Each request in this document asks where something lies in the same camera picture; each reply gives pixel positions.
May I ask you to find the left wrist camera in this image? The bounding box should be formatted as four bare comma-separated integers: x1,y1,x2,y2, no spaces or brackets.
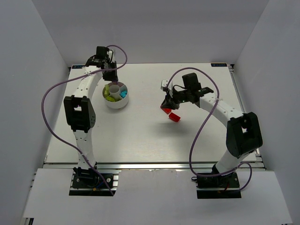
109,49,115,62

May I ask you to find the right blue table label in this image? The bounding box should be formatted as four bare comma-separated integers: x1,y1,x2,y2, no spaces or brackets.
211,63,227,67

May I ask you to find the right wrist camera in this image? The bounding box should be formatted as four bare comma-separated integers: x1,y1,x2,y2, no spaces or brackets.
160,80,173,94

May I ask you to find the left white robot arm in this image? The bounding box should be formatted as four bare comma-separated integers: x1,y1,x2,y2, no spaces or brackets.
63,46,118,182

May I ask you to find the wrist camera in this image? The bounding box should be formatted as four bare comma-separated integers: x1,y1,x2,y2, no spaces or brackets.
160,80,173,94
109,49,115,62

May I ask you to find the aluminium table frame rail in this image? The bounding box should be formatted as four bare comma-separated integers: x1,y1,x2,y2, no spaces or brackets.
228,63,267,169

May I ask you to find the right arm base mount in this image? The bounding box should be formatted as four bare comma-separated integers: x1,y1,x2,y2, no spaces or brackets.
191,172,241,199

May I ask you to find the red lego long brick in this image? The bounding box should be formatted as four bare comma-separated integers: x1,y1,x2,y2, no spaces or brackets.
161,108,172,114

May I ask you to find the red lego short brick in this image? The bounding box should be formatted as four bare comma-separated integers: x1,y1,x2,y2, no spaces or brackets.
169,112,181,122

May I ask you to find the cyan lego brick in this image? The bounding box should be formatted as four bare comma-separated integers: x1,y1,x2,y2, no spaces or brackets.
120,90,128,98

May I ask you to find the light green lego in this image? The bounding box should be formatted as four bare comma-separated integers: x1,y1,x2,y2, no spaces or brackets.
104,84,110,98

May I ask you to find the blue table label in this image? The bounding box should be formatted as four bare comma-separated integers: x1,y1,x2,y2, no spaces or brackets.
211,63,227,67
71,65,85,69

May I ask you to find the left blue table label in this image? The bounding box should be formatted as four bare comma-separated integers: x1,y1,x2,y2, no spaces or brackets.
71,65,85,69

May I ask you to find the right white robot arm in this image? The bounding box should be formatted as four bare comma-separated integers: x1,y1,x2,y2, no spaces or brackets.
161,73,263,176

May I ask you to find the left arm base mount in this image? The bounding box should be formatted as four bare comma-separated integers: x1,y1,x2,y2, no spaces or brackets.
69,167,117,196

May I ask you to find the white divided round container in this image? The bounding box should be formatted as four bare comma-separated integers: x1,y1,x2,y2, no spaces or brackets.
102,82,129,109

